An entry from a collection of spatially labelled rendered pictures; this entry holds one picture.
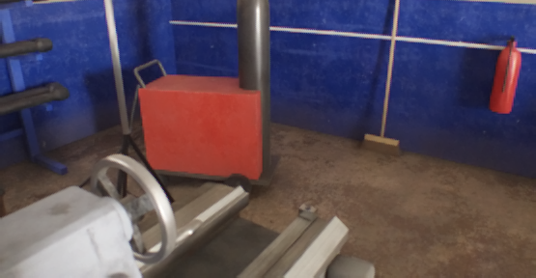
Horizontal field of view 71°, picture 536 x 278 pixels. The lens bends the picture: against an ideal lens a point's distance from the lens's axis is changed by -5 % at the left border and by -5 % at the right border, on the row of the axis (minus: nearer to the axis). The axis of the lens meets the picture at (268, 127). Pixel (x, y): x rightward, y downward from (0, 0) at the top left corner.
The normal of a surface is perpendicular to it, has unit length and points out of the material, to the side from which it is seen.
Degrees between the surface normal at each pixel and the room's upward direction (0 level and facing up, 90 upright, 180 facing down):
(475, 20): 90
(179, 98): 90
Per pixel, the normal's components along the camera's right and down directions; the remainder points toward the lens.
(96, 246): 0.83, 0.06
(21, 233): -0.01, -0.93
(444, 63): -0.54, 0.31
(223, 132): -0.22, 0.36
